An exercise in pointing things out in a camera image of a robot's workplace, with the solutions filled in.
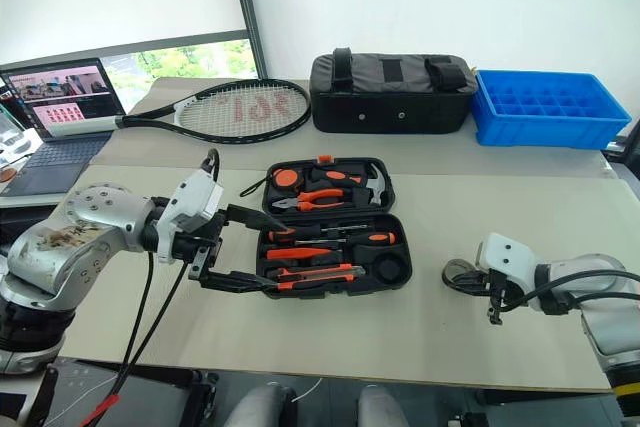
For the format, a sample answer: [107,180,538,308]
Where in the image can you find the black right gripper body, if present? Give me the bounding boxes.
[467,268,512,327]

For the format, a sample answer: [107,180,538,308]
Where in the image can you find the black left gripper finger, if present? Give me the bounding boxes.
[198,269,282,296]
[226,204,290,236]

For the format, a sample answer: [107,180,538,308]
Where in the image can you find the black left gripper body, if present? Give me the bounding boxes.
[172,211,230,282]

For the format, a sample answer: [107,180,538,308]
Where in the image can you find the small orange tester screwdriver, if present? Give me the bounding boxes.
[265,246,335,262]

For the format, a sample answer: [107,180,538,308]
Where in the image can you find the orange black screwdriver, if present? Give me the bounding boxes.
[266,223,369,244]
[296,230,398,249]

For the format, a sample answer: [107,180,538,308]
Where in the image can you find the orange black utility knife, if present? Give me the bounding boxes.
[266,263,363,292]

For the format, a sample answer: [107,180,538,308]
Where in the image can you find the black tool case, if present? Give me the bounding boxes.
[254,155,414,301]

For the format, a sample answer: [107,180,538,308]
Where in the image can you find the orange black tape measure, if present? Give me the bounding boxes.
[239,168,303,199]

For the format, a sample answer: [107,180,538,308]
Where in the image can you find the claw hammer with black grip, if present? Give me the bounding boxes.
[306,162,391,206]

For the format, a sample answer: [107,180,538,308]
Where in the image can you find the dark rounded grey shape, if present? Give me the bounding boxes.
[234,383,297,427]
[356,383,412,427]

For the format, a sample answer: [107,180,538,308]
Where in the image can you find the black tennis racket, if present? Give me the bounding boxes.
[49,77,312,145]

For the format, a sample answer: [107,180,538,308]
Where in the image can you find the open laptop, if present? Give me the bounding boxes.
[0,57,128,199]

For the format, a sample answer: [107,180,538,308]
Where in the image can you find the blue plastic divided crate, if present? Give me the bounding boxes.
[471,68,633,151]

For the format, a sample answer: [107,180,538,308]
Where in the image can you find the black grey fabric bag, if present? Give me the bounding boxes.
[308,47,479,135]

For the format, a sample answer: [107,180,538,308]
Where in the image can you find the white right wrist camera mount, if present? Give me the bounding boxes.
[474,232,545,312]

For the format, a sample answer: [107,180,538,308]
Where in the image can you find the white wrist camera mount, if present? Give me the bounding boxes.
[156,168,225,266]
[474,232,545,312]

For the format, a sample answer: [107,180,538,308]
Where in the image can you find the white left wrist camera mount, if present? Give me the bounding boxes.
[156,168,225,266]

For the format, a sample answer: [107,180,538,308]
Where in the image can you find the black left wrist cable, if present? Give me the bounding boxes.
[201,147,222,184]

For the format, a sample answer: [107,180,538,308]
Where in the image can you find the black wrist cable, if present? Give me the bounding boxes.
[201,147,222,184]
[491,268,640,314]

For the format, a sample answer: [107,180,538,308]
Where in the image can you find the orange handled pliers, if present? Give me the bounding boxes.
[271,187,348,214]

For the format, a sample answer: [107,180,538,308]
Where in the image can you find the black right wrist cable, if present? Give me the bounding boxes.
[491,268,640,314]

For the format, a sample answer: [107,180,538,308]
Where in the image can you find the black hanging arm cable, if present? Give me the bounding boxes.
[81,258,187,427]
[111,250,155,401]

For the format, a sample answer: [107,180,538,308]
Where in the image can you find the thin white cable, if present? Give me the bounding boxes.
[291,375,324,404]

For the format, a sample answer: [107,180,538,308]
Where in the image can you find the grey window frame post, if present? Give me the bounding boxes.
[226,0,269,81]

